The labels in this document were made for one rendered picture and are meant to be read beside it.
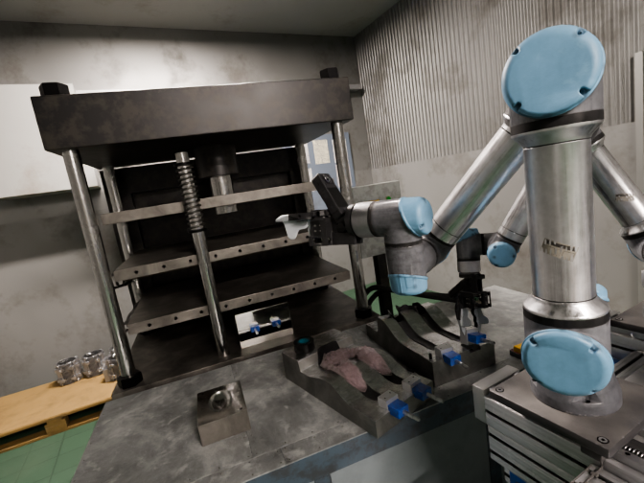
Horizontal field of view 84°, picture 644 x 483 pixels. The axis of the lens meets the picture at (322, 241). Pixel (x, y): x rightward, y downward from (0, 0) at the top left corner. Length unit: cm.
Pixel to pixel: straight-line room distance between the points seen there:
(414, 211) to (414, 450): 91
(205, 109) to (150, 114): 22
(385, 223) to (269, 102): 116
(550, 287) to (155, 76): 423
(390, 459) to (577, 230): 96
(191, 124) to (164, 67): 285
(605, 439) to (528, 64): 61
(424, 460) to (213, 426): 70
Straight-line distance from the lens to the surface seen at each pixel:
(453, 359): 131
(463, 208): 79
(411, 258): 72
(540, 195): 63
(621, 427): 86
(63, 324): 443
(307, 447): 118
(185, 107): 171
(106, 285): 177
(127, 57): 452
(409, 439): 136
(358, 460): 130
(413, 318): 157
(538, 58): 61
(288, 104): 177
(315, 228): 82
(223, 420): 127
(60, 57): 452
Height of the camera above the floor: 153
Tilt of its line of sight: 9 degrees down
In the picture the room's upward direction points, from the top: 9 degrees counter-clockwise
